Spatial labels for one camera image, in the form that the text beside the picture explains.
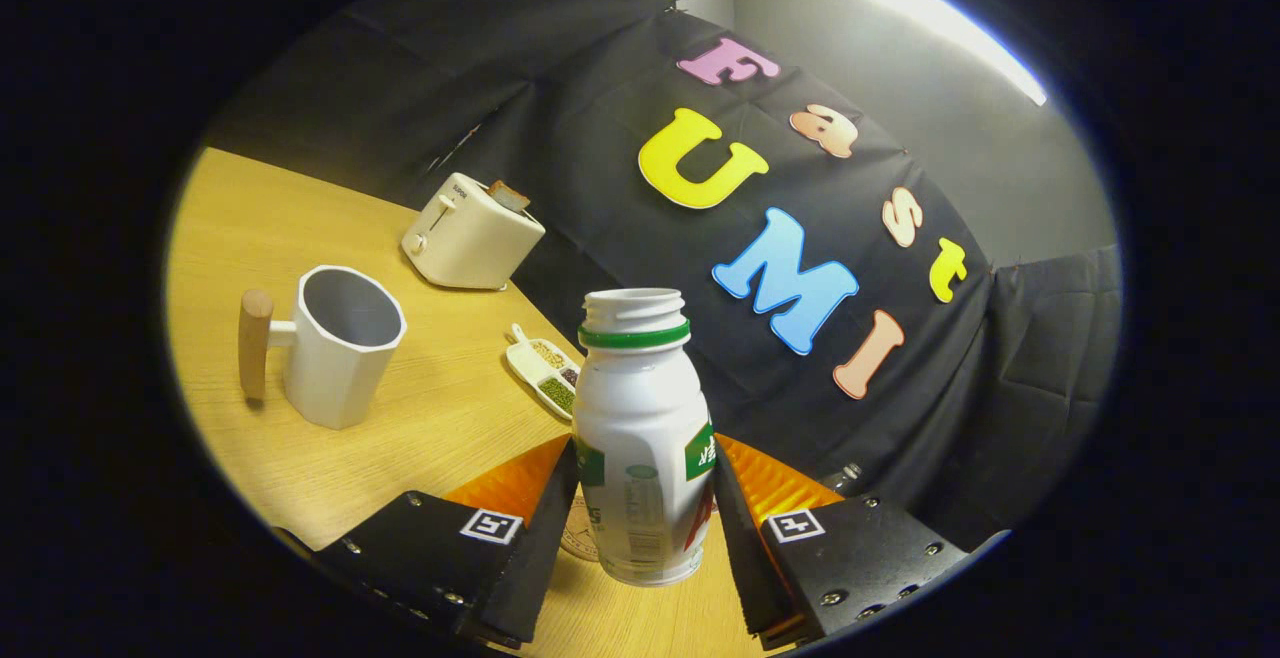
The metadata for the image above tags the round wooden coaster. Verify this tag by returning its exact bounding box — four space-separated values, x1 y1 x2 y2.
560 496 604 564

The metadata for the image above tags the white juice bottle green ring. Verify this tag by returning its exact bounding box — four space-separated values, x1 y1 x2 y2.
572 288 717 587

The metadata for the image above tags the wooden table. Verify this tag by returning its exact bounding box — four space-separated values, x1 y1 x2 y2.
165 146 791 658

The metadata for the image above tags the cream toaster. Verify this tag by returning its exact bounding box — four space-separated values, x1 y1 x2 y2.
401 173 547 291

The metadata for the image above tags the white cup wooden handle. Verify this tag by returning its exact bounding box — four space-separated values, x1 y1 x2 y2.
238 265 408 430

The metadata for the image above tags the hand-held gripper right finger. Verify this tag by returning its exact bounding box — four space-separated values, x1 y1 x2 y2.
712 433 1006 651

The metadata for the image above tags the black backdrop cloth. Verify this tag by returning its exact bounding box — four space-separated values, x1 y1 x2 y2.
205 0 1126 549

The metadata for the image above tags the white divided dish with beans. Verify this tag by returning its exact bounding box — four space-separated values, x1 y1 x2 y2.
505 323 583 423

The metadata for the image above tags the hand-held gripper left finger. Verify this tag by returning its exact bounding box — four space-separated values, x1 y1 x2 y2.
275 435 581 651

